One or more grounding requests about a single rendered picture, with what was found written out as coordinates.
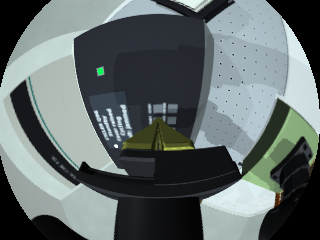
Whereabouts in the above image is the white thermal cycler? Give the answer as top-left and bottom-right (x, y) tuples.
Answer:
(3, 14), (214, 189)

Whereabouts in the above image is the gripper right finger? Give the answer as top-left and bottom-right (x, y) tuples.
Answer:
(159, 118), (195, 150)

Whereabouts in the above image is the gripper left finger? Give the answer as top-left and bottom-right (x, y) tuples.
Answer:
(121, 118), (159, 151)

